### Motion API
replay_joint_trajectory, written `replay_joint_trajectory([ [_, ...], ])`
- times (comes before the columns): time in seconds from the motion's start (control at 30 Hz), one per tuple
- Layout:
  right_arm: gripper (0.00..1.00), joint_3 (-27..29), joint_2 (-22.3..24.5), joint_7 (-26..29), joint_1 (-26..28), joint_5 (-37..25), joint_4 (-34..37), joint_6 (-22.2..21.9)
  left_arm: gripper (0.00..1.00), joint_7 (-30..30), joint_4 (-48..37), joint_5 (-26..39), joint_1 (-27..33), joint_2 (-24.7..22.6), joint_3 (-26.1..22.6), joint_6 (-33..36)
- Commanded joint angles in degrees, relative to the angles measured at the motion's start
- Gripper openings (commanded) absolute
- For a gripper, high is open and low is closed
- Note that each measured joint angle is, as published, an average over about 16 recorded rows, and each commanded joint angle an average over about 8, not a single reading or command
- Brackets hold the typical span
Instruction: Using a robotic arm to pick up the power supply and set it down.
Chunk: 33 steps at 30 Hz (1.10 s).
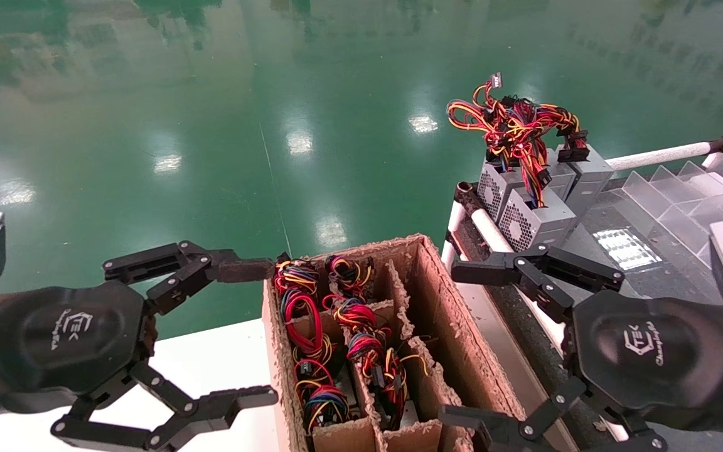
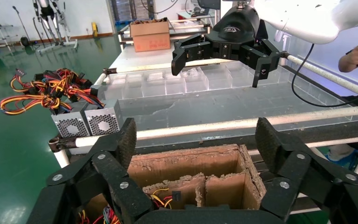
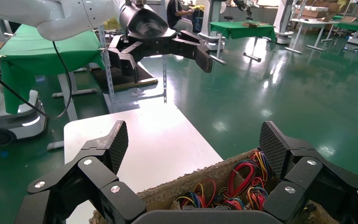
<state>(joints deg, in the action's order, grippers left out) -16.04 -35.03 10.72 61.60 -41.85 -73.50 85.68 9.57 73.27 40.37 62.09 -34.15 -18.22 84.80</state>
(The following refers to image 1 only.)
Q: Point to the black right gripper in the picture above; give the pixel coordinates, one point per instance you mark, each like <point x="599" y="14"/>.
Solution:
<point x="650" y="358"/>

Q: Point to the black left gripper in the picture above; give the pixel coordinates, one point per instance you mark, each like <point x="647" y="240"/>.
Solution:
<point x="66" y="339"/>

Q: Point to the worn brown cardboard box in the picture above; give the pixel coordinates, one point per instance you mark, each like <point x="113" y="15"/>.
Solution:
<point x="462" y="351"/>

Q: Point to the grey metal power supply unit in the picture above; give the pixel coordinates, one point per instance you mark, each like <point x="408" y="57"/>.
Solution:
<point x="490" y="188"/>
<point x="543" y="226"/>
<point x="561" y="181"/>
<point x="590" y="179"/>

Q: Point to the clear acrylic divider tray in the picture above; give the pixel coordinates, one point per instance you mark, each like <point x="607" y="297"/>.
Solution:
<point x="669" y="194"/>

